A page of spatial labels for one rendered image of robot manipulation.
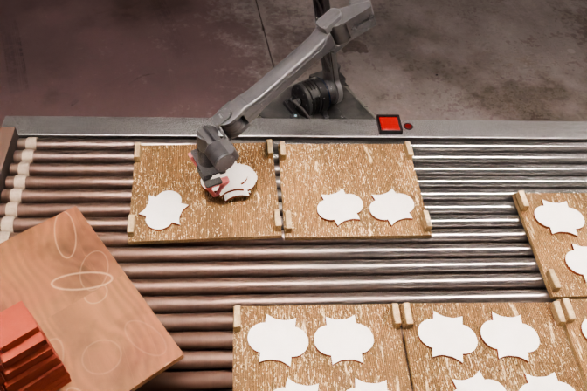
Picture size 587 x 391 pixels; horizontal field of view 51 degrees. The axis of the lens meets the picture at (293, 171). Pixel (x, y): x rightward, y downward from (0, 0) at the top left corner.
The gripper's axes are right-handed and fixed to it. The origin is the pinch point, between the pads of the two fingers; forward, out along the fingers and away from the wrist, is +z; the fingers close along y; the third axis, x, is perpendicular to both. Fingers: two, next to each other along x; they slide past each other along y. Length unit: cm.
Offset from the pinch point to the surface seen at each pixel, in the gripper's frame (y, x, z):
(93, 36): 210, -9, 95
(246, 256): -23.0, -1.5, 6.5
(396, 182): -19, -52, 3
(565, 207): -47, -92, 2
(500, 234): -46, -70, 5
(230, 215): -10.2, -2.1, 3.9
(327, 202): -17.7, -28.6, 2.7
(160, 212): -2.5, 15.3, 3.1
